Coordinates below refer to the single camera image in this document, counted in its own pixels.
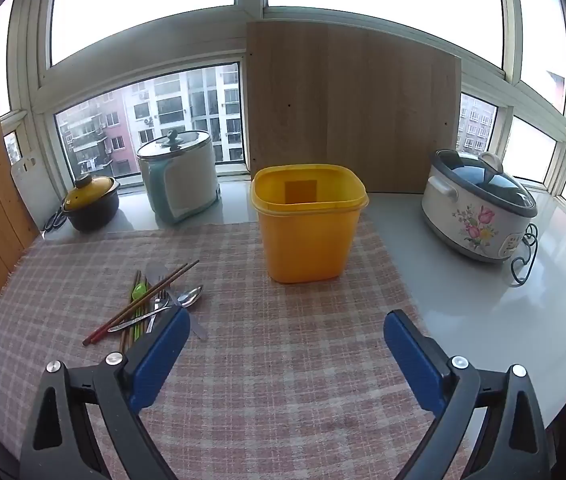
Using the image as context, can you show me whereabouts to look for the white plastic cutting board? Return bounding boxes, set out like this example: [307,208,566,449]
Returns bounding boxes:
[10,157,64,233]

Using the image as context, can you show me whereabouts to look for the metal spoon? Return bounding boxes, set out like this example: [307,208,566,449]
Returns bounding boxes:
[107,285,205,333]

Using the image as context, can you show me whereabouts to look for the light wooden board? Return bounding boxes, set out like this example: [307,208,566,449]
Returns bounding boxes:
[245,21,463,195]

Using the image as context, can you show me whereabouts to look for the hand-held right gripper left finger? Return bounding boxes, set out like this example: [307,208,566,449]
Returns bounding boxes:
[19,305,192,480]

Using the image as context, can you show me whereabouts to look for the teal and white cooker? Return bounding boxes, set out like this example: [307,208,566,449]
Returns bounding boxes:
[136,129,222,226]

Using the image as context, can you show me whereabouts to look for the black casserole pot yellow lid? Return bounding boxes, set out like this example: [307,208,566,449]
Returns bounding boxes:
[61,174,122,234]

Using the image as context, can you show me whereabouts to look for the metal fork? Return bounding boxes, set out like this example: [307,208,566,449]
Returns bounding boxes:
[145,274,171,335]

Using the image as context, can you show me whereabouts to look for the black handled scissors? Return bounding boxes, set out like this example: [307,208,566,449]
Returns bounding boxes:
[42,208,70,234]

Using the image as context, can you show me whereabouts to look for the pink checkered table cloth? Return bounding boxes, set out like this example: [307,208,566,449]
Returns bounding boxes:
[0,212,469,480]

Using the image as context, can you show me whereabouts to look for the floral white slow cooker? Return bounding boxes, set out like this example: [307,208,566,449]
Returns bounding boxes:
[421,148,538,262]

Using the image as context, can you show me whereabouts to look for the yellow plastic container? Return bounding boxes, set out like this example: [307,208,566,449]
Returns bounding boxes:
[250,162,370,285]

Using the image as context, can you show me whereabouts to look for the green plastic spoon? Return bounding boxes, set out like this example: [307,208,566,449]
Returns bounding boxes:
[131,282,148,343]

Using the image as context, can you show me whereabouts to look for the black power cord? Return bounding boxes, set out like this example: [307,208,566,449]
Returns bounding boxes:
[509,222,540,288]

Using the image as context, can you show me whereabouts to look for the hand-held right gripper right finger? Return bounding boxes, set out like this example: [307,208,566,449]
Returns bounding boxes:
[383,309,551,480]

